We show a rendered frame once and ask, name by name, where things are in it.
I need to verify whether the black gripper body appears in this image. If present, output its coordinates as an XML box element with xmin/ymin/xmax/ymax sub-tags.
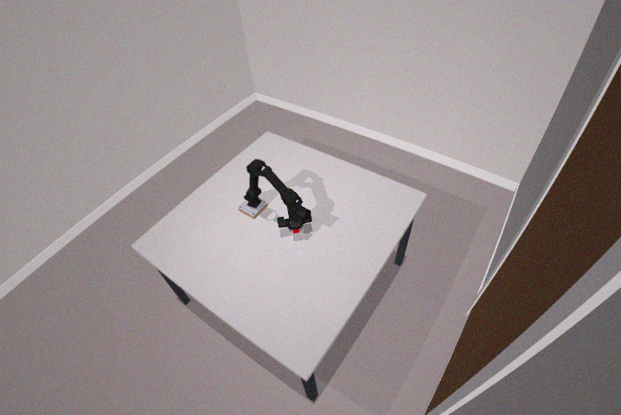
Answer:
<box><xmin>277</xmin><ymin>213</ymin><xmax>312</xmax><ymax>228</ymax></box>

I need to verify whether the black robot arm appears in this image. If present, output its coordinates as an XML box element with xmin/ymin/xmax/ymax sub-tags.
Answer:
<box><xmin>244</xmin><ymin>158</ymin><xmax>311</xmax><ymax>230</ymax></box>

